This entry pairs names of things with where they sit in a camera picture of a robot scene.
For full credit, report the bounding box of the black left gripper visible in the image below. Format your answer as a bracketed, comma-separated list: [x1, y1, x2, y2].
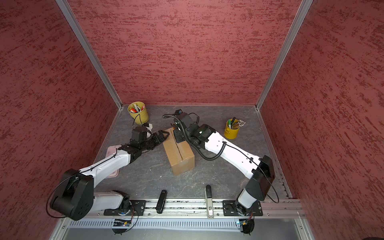
[140, 130, 170, 151]

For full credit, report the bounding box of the brown cardboard express box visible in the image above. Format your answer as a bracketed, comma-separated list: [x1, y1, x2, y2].
[163, 128, 195, 176]

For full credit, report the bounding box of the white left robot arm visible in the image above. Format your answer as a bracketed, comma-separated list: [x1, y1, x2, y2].
[46, 126, 170, 221]

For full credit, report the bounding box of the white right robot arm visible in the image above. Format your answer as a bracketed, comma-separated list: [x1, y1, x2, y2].
[163, 110, 275, 216]

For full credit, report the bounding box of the yellow-green pen holder cup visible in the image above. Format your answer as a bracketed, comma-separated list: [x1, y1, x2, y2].
[128, 102, 149, 125]

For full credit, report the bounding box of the yellow pencil cup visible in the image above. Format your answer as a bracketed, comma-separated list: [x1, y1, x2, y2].
[224, 119, 240, 140]

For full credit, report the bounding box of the pink flat case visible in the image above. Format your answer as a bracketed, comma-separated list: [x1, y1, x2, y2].
[105, 145, 122, 179]

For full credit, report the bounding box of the coloured pencils bundle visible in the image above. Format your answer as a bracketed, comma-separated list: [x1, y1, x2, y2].
[233, 120, 246, 129]

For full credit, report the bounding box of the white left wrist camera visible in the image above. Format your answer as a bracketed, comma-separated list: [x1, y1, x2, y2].
[143, 123, 153, 132]

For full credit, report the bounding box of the silver latch with black handle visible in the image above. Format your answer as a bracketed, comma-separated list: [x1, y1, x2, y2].
[205, 185, 214, 219]

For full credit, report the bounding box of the black handle on rail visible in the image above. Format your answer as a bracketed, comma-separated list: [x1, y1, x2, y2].
[156, 190, 168, 214]

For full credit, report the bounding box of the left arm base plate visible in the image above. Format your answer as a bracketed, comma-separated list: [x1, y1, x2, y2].
[104, 200, 147, 217]

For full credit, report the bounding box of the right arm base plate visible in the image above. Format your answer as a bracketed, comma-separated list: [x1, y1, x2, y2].
[222, 200, 263, 217]

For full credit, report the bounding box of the left circuit board with wires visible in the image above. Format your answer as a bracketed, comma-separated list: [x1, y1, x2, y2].
[112, 219, 132, 235]

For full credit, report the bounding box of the circuit board with wires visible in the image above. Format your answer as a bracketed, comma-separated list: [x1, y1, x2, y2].
[237, 219, 255, 235]
[112, 219, 132, 235]

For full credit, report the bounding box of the right circuit board with wires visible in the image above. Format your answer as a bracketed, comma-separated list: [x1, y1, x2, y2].
[237, 219, 255, 235]

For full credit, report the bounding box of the aluminium front rail frame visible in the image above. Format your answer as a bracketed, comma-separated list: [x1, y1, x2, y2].
[50, 198, 314, 240]

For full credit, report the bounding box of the aluminium corner post left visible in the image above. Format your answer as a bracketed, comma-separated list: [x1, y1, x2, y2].
[56, 0, 123, 110]

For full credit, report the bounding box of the aluminium corner post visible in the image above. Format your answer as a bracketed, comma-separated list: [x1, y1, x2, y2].
[56, 0, 123, 110]
[255, 0, 313, 111]

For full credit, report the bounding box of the aluminium corner post right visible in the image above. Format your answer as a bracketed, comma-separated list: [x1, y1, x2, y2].
[255, 0, 313, 111]

